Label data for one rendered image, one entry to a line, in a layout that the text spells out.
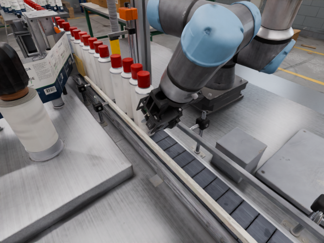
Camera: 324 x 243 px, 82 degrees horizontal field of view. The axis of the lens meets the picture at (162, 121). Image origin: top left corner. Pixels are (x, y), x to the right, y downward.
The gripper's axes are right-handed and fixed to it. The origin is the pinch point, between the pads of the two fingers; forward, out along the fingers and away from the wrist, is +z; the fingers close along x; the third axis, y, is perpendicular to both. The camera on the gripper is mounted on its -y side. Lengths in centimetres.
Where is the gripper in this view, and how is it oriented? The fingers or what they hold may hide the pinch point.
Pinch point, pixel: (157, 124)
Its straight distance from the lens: 55.1
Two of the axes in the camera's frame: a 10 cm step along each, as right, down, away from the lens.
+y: -7.9, 3.9, -4.7
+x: 5.3, 8.2, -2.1
